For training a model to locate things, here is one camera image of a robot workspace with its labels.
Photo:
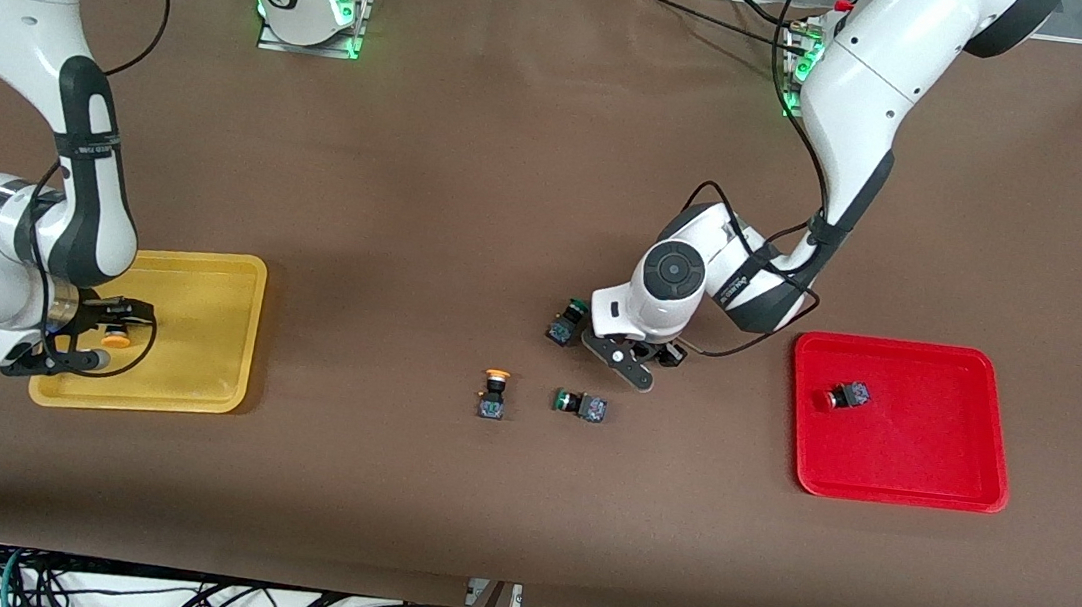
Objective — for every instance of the yellow push button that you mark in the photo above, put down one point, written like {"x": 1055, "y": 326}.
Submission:
{"x": 116, "y": 337}
{"x": 491, "y": 404}

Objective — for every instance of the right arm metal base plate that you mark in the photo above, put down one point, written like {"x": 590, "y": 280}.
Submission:
{"x": 272, "y": 42}

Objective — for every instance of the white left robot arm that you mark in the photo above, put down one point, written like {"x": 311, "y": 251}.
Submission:
{"x": 859, "y": 96}

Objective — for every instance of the small metal bracket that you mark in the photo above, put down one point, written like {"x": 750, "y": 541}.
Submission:
{"x": 515, "y": 597}

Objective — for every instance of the red push button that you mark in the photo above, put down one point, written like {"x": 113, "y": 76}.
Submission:
{"x": 853, "y": 395}

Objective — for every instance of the green push button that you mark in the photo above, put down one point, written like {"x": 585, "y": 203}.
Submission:
{"x": 560, "y": 331}
{"x": 590, "y": 409}

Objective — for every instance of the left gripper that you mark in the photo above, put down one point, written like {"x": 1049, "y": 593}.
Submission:
{"x": 667, "y": 354}

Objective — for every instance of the yellow plastic tray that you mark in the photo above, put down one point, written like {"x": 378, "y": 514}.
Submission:
{"x": 193, "y": 358}

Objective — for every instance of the brown table cover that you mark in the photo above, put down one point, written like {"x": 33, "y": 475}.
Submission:
{"x": 518, "y": 522}

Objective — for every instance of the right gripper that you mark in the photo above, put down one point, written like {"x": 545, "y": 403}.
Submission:
{"x": 97, "y": 311}

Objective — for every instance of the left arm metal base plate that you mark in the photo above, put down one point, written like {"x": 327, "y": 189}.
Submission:
{"x": 791, "y": 109}

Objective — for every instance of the red plastic tray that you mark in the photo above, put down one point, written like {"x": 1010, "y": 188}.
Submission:
{"x": 917, "y": 454}

